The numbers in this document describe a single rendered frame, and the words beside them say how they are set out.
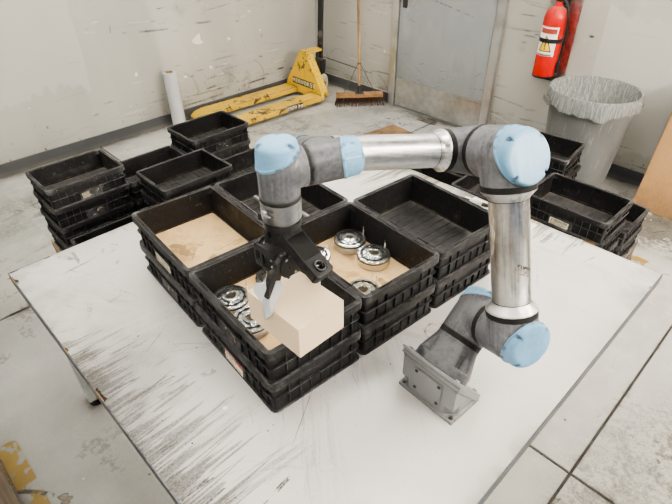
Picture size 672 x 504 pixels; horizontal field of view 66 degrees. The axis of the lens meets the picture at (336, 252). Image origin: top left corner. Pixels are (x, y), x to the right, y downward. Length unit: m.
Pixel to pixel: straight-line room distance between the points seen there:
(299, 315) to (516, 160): 0.52
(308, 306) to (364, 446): 0.44
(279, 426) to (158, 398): 0.34
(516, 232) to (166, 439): 0.95
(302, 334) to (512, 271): 0.47
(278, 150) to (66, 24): 3.73
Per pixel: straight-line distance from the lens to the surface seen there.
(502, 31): 4.40
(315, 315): 1.00
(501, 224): 1.13
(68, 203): 2.89
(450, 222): 1.83
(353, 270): 1.57
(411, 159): 1.12
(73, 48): 4.54
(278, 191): 0.88
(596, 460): 2.34
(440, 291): 1.63
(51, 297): 1.92
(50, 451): 2.42
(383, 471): 1.29
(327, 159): 0.90
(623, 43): 4.09
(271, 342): 1.36
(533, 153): 1.10
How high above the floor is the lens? 1.81
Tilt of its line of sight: 36 degrees down
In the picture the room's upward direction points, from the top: straight up
